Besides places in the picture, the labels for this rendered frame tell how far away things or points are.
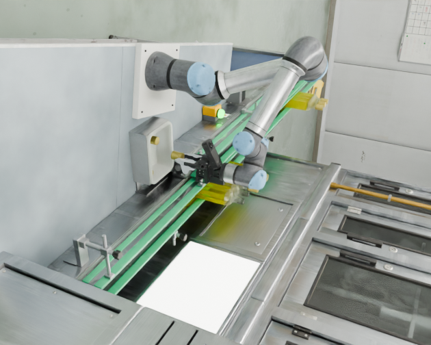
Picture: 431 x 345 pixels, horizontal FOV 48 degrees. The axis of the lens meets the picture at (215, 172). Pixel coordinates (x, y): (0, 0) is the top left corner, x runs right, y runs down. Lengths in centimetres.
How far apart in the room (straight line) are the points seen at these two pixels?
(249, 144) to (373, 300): 75
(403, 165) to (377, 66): 170
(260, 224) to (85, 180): 81
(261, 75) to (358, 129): 650
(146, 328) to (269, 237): 97
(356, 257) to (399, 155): 637
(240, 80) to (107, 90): 51
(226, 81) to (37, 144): 76
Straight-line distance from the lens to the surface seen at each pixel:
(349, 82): 806
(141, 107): 187
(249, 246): 200
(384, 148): 835
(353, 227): 226
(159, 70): 184
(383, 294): 196
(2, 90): 140
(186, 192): 203
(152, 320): 123
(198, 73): 177
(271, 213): 220
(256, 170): 177
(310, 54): 172
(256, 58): 348
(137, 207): 191
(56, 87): 154
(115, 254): 153
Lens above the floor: 179
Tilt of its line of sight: 23 degrees down
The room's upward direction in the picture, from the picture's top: 104 degrees clockwise
